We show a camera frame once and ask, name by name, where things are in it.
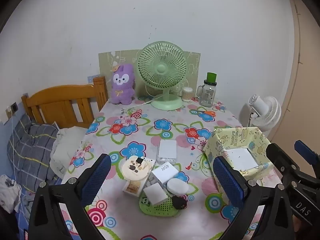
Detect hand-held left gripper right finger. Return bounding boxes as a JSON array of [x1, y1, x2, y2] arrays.
[[212, 156, 295, 240]]

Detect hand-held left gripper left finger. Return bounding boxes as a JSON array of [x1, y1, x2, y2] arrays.
[[28, 153, 112, 240]]

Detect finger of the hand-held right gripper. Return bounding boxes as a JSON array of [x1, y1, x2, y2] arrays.
[[294, 140, 320, 177], [266, 142, 320, 193]]

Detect round cream printed tin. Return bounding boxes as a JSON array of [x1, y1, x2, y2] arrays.
[[121, 155, 150, 181]]

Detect small printed card box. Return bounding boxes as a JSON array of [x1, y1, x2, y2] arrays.
[[122, 157, 156, 197]]

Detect yellow fabric storage box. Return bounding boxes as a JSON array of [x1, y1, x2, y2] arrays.
[[202, 127, 277, 200]]

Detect white oval case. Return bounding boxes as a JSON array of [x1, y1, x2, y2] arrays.
[[167, 177, 190, 196]]

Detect black round object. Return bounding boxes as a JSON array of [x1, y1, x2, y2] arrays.
[[172, 195, 187, 210]]

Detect small white rectangular block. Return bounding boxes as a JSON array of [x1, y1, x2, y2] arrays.
[[142, 182, 167, 205]]

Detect white power adapter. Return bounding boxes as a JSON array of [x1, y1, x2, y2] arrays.
[[150, 162, 179, 187]]

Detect green perforated plastic pad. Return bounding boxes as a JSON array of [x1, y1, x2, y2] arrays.
[[139, 194, 179, 217]]

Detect clear plastic case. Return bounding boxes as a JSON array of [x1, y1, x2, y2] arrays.
[[157, 139, 178, 165]]

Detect white flat box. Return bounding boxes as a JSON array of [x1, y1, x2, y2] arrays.
[[224, 148, 259, 172]]

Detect white crumpled cloth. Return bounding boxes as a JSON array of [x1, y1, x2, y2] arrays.
[[50, 126, 88, 178]]

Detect white standing fan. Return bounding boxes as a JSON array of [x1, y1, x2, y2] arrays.
[[239, 94, 282, 132]]

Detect beige door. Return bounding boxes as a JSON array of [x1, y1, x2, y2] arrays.
[[271, 0, 320, 153]]

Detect grey plaid quilt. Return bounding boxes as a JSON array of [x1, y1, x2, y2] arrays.
[[7, 114, 60, 193]]

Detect glass jar with green lid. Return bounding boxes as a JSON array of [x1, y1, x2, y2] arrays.
[[196, 72, 217, 107]]

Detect blue patterned bedsheet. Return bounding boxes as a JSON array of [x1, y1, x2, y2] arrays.
[[14, 177, 63, 240]]

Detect white patterned cloth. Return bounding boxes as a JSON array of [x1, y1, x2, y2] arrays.
[[0, 174, 23, 214]]

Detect purple plush toy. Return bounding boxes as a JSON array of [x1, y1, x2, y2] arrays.
[[110, 64, 137, 105]]

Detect wooden chair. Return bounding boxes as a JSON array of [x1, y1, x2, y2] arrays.
[[21, 76, 108, 129]]

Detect cotton swab container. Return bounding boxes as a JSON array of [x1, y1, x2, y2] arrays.
[[182, 87, 193, 102]]

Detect green desk fan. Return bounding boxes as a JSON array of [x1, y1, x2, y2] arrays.
[[136, 41, 188, 110]]

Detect orange-handled scissors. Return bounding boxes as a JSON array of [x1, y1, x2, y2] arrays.
[[192, 109, 216, 117]]

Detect white fan power cable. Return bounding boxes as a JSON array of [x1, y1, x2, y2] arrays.
[[136, 95, 163, 105]]

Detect thin white charging cable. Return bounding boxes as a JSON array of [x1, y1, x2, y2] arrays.
[[6, 106, 28, 220]]

